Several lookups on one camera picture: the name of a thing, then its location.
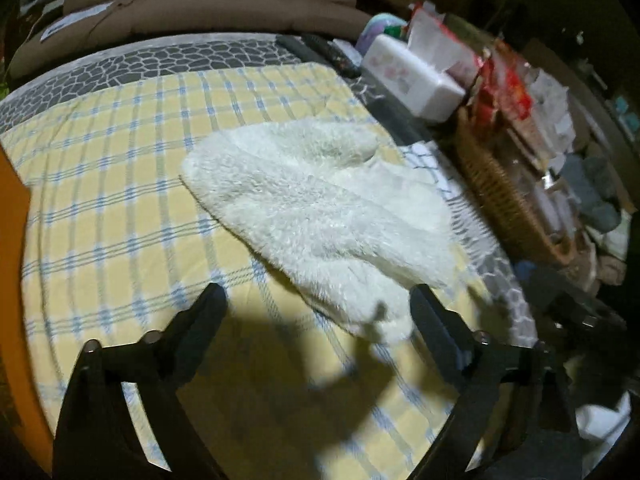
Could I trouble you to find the orange cardboard fruit box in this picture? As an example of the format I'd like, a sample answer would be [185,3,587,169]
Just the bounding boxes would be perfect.
[1,154,53,479]

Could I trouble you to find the white paper on sofa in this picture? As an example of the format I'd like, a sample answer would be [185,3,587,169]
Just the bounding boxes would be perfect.
[40,1,113,42]

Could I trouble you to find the wicker basket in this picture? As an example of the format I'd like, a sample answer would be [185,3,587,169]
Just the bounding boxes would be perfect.
[454,107,577,268]

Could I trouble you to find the white gloved hand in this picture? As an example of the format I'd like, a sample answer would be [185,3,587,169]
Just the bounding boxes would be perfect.
[576,392,631,454]

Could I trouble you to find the white tissue box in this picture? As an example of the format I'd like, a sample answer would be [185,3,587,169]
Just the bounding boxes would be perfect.
[361,35,465,124]

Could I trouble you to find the white fluffy towel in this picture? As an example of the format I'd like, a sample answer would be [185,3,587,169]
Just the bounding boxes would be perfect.
[181,119,456,344]

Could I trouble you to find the grey pebble pattern tablecloth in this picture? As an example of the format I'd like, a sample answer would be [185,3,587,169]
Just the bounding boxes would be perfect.
[1,32,538,347]

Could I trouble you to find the red packaged snacks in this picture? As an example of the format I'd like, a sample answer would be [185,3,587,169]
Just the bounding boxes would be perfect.
[408,6,533,131]

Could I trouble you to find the brown sofa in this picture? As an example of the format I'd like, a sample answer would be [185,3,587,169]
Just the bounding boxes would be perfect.
[8,0,370,81]

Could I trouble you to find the black remote control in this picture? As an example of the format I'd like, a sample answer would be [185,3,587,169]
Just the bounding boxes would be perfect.
[276,34,361,79]

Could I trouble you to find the purple green round container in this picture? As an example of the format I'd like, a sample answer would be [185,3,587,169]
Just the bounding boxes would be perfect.
[356,13,408,56]

